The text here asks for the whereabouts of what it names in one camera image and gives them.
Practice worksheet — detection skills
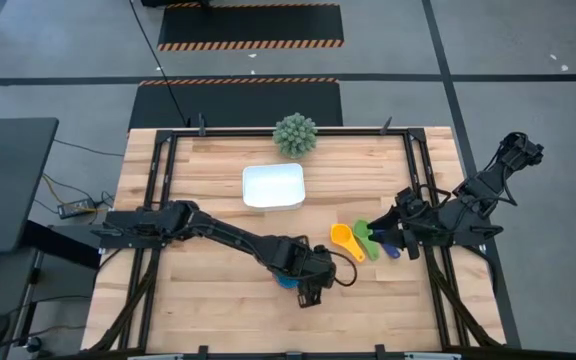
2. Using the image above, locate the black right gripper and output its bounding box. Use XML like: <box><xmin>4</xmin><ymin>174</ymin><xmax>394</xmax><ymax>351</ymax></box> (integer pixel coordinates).
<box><xmin>366</xmin><ymin>185</ymin><xmax>432</xmax><ymax>262</ymax></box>

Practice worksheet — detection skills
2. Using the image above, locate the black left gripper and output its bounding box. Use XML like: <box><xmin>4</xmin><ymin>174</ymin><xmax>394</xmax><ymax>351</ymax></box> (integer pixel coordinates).
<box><xmin>293</xmin><ymin>243</ymin><xmax>339</xmax><ymax>309</ymax></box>

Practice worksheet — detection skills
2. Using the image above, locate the dark blue plastic measuring cup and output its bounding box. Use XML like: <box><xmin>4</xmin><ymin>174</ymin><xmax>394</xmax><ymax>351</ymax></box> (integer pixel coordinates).
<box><xmin>370</xmin><ymin>228</ymin><xmax>402</xmax><ymax>260</ymax></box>

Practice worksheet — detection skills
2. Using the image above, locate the teal plastic measuring cup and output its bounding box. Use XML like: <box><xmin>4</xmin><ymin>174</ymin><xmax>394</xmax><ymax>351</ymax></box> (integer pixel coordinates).
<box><xmin>273</xmin><ymin>272</ymin><xmax>302</xmax><ymax>292</ymax></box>

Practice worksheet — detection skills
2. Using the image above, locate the green plastic measuring cup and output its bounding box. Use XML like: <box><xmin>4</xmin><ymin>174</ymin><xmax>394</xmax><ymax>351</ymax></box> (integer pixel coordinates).
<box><xmin>351</xmin><ymin>218</ymin><xmax>382</xmax><ymax>262</ymax></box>

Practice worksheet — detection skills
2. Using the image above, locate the yellow plastic measuring cup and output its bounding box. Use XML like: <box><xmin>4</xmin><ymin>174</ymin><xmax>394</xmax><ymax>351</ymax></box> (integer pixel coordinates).
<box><xmin>329</xmin><ymin>222</ymin><xmax>368</xmax><ymax>264</ymax></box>

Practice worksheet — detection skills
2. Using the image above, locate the white plastic basket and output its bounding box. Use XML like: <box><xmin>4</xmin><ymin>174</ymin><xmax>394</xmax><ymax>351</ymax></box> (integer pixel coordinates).
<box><xmin>241</xmin><ymin>162</ymin><xmax>307</xmax><ymax>212</ymax></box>

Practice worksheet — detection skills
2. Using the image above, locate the green artificial plant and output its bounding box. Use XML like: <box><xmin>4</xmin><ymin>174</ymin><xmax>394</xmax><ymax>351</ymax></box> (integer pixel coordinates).
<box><xmin>272</xmin><ymin>112</ymin><xmax>320</xmax><ymax>161</ymax></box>

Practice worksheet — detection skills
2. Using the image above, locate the black hazard-striped floor mat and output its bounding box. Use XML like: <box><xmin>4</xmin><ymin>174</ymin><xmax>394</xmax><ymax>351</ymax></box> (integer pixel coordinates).
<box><xmin>127</xmin><ymin>77</ymin><xmax>345</xmax><ymax>129</ymax></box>
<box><xmin>156</xmin><ymin>2</ymin><xmax>346</xmax><ymax>53</ymax></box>

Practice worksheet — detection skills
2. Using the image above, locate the black power adapter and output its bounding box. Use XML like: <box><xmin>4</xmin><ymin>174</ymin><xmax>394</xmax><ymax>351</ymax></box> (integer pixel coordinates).
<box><xmin>57</xmin><ymin>197</ymin><xmax>97</xmax><ymax>220</ymax></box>

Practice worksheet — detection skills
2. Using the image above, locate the black desk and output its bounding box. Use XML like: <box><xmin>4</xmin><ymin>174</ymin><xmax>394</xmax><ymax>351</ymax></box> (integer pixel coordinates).
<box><xmin>0</xmin><ymin>117</ymin><xmax>61</xmax><ymax>257</ymax></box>

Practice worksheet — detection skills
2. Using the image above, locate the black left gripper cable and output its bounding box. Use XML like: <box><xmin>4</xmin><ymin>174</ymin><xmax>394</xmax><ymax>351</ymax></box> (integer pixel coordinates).
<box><xmin>326</xmin><ymin>248</ymin><xmax>359</xmax><ymax>288</ymax></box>

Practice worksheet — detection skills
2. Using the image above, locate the black table frame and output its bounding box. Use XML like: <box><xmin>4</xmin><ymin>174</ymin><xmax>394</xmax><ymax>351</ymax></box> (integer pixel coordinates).
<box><xmin>86</xmin><ymin>126</ymin><xmax>508</xmax><ymax>360</ymax></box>

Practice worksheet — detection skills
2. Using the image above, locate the black floor cable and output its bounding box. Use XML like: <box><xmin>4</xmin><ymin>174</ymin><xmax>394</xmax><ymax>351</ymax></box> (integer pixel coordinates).
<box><xmin>127</xmin><ymin>0</ymin><xmax>192</xmax><ymax>127</ymax></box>

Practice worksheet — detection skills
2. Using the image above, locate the yellow floor cable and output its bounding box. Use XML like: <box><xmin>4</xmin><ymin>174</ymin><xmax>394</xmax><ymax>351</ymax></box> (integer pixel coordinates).
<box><xmin>41</xmin><ymin>173</ymin><xmax>90</xmax><ymax>212</ymax></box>

